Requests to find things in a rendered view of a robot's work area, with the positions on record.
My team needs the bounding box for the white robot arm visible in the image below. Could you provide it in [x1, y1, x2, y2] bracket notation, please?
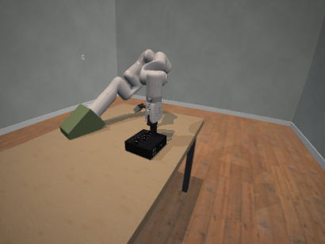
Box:
[86, 49, 171, 118]

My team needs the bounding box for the black lighting desk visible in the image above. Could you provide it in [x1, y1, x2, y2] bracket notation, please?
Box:
[124, 129, 166, 160]

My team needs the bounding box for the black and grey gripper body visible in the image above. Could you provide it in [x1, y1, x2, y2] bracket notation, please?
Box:
[145, 101, 163, 124]

